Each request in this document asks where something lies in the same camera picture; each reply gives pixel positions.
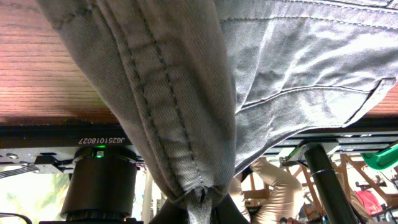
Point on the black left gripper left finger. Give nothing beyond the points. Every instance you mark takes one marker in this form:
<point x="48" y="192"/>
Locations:
<point x="170" y="214"/>

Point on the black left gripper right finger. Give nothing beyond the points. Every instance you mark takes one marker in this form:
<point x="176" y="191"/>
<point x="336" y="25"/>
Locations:
<point x="227" y="213"/>

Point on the grey shorts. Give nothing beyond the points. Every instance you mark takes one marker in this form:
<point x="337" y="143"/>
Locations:
<point x="203" y="88"/>

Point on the black cylindrical arm base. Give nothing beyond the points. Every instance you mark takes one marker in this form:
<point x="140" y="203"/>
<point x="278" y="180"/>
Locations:
<point x="101" y="186"/>

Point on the white gloved hand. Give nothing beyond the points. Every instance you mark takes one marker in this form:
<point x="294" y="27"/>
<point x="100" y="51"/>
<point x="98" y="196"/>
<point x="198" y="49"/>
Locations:
<point x="284" y="201"/>

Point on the black support pole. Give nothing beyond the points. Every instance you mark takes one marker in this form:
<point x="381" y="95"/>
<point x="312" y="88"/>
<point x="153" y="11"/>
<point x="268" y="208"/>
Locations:
<point x="335" y="202"/>

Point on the green clamp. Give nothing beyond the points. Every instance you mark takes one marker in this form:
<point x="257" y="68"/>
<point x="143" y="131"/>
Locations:
<point x="383" y="160"/>

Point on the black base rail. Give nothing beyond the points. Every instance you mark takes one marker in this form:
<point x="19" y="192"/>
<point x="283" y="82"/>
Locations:
<point x="21" y="145"/>

